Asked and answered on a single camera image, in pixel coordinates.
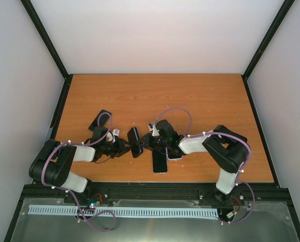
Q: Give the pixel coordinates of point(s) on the black aluminium front rail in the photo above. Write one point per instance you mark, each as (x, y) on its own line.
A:
(204, 193)

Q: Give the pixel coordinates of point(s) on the small circuit board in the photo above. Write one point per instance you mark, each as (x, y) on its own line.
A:
(96, 200)

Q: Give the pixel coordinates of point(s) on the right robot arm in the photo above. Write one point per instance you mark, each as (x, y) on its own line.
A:
(228, 149)

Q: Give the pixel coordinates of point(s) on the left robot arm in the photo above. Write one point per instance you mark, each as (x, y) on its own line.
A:
(52, 166)

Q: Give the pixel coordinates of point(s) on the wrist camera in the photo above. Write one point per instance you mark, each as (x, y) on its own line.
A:
(153, 129)
(112, 135)

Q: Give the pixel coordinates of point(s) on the right black frame post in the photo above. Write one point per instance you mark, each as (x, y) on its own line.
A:
(274, 26)

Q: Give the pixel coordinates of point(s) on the black phone case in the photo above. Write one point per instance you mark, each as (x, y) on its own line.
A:
(134, 142)

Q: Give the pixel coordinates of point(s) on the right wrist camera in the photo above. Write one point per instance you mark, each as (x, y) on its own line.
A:
(153, 129)

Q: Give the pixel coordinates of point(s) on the light blue cable duct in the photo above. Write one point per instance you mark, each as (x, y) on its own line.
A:
(125, 212)

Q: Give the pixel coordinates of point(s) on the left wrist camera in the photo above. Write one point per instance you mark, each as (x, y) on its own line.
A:
(112, 135)

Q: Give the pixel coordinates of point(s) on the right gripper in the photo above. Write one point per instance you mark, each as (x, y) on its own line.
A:
(147, 142)

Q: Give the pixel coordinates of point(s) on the lilac phone case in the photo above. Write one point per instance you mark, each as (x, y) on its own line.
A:
(174, 153)

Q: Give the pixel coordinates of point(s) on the left black frame post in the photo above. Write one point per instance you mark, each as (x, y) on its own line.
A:
(34, 17)

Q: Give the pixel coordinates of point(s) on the clear magsafe phone case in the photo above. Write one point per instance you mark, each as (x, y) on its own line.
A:
(160, 162)

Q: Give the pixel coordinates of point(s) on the black frame post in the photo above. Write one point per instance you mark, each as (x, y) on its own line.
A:
(34, 17)
(274, 26)

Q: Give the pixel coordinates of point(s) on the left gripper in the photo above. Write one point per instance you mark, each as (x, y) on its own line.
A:
(121, 148)

